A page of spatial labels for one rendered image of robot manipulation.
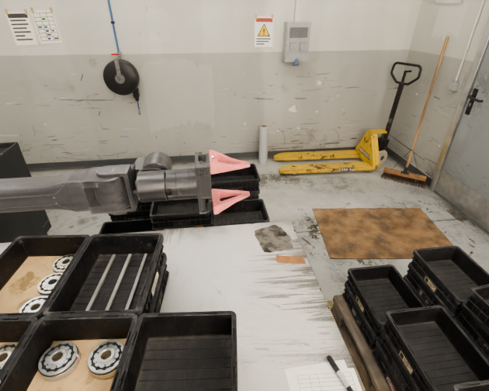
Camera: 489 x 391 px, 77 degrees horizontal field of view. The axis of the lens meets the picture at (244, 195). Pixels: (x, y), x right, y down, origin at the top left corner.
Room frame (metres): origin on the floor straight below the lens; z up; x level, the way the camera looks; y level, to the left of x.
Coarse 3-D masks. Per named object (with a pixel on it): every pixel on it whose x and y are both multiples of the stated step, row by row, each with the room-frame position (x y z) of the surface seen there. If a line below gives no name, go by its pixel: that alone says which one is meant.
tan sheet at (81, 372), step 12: (84, 348) 0.57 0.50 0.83; (84, 360) 0.53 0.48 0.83; (36, 372) 0.50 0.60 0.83; (72, 372) 0.50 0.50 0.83; (84, 372) 0.50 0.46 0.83; (36, 384) 0.46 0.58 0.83; (48, 384) 0.46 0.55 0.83; (60, 384) 0.46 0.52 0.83; (72, 384) 0.46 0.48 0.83; (84, 384) 0.46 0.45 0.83; (96, 384) 0.46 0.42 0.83; (108, 384) 0.46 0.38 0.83
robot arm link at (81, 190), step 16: (48, 176) 0.49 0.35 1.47; (64, 176) 0.48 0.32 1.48; (80, 176) 0.47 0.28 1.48; (96, 176) 0.47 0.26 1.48; (0, 192) 0.44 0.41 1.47; (16, 192) 0.44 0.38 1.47; (32, 192) 0.44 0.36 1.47; (48, 192) 0.45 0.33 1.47; (64, 192) 0.45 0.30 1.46; (80, 192) 0.45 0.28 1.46; (96, 192) 0.46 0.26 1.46; (112, 192) 0.46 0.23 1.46; (0, 208) 0.43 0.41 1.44; (16, 208) 0.44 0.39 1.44; (32, 208) 0.44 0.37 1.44; (48, 208) 0.45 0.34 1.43; (64, 208) 0.45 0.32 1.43; (80, 208) 0.45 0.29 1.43; (96, 208) 0.45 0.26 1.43; (112, 208) 0.46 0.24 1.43
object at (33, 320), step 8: (0, 320) 0.59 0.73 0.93; (8, 320) 0.59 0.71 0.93; (16, 320) 0.60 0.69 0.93; (24, 320) 0.60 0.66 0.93; (32, 320) 0.59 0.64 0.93; (32, 328) 0.57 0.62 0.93; (24, 336) 0.55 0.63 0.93; (16, 352) 0.49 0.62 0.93; (8, 360) 0.47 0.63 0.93; (0, 376) 0.43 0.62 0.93
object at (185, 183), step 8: (200, 152) 0.53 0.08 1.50; (200, 160) 0.53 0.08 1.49; (184, 168) 0.51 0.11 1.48; (192, 168) 0.51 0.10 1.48; (200, 168) 0.48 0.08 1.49; (168, 176) 0.49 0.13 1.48; (176, 176) 0.49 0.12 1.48; (184, 176) 0.49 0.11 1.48; (192, 176) 0.49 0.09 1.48; (168, 184) 0.47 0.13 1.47; (176, 184) 0.48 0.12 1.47; (184, 184) 0.48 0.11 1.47; (192, 184) 0.48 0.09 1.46; (168, 192) 0.48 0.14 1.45; (176, 192) 0.47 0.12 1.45; (184, 192) 0.47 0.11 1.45; (192, 192) 0.48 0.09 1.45; (200, 192) 0.47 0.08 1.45; (200, 200) 0.47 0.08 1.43; (200, 208) 0.47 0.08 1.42
